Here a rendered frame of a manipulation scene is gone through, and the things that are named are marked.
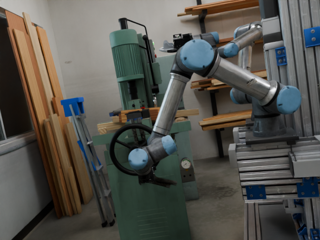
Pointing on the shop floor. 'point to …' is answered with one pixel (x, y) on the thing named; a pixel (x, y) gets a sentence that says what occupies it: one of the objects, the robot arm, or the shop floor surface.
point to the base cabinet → (150, 204)
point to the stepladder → (78, 125)
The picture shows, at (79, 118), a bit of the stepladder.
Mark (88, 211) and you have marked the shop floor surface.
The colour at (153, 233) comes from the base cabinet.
